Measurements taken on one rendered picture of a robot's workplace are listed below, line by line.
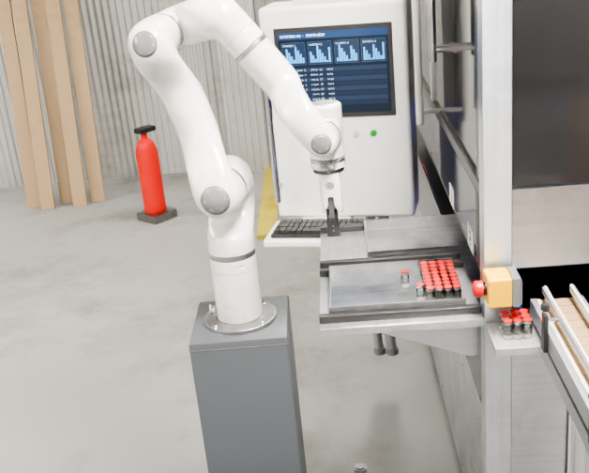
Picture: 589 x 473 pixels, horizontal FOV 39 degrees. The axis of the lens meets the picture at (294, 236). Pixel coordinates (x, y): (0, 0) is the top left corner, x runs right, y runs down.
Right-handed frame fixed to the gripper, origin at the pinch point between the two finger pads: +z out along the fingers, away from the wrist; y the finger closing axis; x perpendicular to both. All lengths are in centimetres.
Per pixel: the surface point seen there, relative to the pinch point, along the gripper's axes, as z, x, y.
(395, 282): 22.2, -15.2, 12.9
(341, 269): 20.1, -1.0, 19.7
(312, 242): 31, 9, 68
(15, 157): 85, 253, 435
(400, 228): 22, -20, 53
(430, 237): 22, -28, 44
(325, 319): 21.1, 3.6, -8.0
